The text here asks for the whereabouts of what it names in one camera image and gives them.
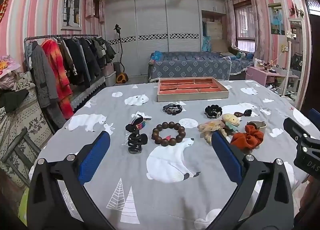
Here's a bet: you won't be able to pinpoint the orange fabric scrunchie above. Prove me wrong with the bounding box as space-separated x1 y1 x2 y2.
231 125 264 150

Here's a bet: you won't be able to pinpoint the black scrunchie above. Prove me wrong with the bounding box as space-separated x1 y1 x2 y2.
204 105 222 119

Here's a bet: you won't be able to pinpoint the beige braided hair tie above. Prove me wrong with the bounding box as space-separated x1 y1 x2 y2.
197 120 229 146

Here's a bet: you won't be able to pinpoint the brown wooden bead bracelet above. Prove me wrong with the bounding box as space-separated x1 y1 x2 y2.
151 121 186 147

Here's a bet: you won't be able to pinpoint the colourful woven bracelet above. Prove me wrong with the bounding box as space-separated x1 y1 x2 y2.
132 114 153 132

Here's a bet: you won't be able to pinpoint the black cord bracelet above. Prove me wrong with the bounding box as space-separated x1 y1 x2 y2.
162 103 183 116

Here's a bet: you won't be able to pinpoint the cream pineapple plush clip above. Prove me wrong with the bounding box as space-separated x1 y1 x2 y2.
222 113 240 132

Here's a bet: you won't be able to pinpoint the brick-pattern jewelry tray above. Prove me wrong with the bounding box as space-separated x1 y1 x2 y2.
157 77 229 102

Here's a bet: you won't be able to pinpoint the pink side table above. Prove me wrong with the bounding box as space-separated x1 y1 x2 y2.
245 66 286 87

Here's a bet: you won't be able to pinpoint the standing mirror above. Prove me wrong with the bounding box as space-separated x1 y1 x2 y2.
281 17 311 110

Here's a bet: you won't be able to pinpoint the couple poster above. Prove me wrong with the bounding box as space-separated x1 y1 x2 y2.
268 3 285 35

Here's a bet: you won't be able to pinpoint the grey polar bear tablecloth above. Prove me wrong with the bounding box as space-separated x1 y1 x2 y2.
40 80 319 229

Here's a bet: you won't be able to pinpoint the grey quilted coat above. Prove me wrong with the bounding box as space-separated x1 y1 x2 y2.
30 41 66 131

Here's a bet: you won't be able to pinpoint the window with pink curtains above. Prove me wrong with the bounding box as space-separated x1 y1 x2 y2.
225 0 270 60

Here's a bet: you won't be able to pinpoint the bed with blue cover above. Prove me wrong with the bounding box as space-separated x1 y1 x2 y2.
148 51 254 82

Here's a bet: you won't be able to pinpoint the metal clothes rack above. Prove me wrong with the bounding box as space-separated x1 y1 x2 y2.
23 34 107 110

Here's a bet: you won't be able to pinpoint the orange red coat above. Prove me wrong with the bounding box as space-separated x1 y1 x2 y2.
41 39 74 119

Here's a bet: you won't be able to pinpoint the plastic storage boxes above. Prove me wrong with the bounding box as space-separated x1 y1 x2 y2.
103 62 116 87

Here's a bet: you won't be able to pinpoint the garment steamer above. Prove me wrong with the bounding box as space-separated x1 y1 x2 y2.
114 24 129 84

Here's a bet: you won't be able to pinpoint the white sliding wardrobe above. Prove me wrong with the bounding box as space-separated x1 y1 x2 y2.
104 0 226 77

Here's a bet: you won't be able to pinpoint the framed wedding photo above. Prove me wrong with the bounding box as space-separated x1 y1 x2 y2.
61 0 82 31

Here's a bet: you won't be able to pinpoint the small dark hair tie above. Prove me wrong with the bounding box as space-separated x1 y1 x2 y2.
234 109 253 118

